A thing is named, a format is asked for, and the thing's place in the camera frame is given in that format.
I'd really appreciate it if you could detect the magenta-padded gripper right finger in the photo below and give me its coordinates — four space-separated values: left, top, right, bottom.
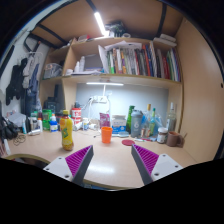
130 143 184 186

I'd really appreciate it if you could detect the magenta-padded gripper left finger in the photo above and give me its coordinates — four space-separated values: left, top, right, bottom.
43 144 95 187

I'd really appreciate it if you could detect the yellow drink bottle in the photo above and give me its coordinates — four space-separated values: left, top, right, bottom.
59 109 75 152

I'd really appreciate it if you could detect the flat round red coaster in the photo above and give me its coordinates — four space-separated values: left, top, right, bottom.
121 139 136 147

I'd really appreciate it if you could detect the white-lidded brown jar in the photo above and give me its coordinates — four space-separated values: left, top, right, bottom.
156 126 169 145

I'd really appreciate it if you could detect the brown mug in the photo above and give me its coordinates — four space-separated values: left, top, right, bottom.
165 130 185 148

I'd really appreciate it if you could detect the grey shaker bottle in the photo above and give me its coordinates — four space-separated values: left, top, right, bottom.
130 109 144 139

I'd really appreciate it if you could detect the green-capped clear bottle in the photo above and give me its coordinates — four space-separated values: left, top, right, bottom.
149 107 158 137

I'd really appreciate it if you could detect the orange plastic cup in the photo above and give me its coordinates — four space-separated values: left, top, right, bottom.
100 126 114 145

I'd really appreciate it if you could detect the gold-capped clear glass bottle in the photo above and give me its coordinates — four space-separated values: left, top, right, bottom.
143 103 153 138

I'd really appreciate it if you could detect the blue-lidded white jar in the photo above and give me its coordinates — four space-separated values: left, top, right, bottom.
49 113 59 133

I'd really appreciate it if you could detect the white and blue carton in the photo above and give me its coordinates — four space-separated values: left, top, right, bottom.
111 114 128 135

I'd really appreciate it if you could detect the red and white canister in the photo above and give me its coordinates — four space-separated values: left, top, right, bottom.
71 107 83 125

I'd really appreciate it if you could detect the green glass bottle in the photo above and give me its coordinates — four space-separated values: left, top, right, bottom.
126 105 136 134

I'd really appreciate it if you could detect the white-capped clear glass bottle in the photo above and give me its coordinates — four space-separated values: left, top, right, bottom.
166 101 177 133

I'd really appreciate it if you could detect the magenta snack pouch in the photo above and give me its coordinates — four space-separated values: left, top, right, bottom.
99 112 111 129

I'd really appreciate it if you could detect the green plastic container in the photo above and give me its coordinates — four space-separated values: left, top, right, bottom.
41 109 53 131

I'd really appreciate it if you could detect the black box device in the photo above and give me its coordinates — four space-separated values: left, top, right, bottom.
44 96 61 114

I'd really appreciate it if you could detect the white power strip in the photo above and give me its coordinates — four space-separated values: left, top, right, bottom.
89 95 109 104

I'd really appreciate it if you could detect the white desk lamp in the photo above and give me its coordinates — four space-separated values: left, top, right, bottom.
85 81 125 116

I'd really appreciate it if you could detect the blue hanging garment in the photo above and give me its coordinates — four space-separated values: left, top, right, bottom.
25 63 42 116

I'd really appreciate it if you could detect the black hanging jacket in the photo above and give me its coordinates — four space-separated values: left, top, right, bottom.
4 58 29 106

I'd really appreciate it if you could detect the ceiling light strip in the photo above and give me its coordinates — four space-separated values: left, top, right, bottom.
93 11 109 37

